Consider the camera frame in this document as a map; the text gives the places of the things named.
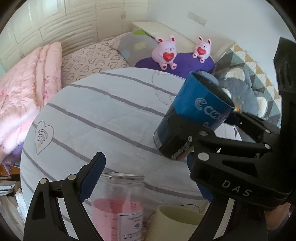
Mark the folded pink blanket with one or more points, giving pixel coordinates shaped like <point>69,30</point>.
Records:
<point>25,90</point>

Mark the blue paper cup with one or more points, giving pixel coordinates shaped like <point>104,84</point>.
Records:
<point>200,102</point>

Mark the clear jar with pink contents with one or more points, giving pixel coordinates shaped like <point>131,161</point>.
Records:
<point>117,211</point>

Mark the grey floral pillow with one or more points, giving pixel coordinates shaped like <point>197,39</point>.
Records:
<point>134,46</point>

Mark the cream paper cup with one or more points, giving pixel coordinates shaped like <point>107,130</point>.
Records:
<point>173,223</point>

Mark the heart pattern pillow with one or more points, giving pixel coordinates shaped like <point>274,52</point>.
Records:
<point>93,59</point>

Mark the small pink bunny plush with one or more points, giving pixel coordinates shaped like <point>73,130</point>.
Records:
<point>202,50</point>

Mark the purple cushion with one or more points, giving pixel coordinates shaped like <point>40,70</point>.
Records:
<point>185,64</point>

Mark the striped light grey quilt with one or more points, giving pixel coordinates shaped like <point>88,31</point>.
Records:
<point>114,112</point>

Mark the grey bear plush cushion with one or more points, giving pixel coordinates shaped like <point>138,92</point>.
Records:
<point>236,83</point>

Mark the large pink bunny plush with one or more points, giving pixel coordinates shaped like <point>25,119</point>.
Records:
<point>165,53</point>

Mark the white headboard shelf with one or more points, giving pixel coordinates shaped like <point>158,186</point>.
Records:
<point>155,29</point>

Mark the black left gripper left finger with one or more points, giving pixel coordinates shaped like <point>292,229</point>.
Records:
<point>44,219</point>

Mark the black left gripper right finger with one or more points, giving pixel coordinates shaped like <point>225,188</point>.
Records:
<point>259,176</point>

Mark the triangle pattern quilt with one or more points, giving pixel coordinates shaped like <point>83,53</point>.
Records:
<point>236,56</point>

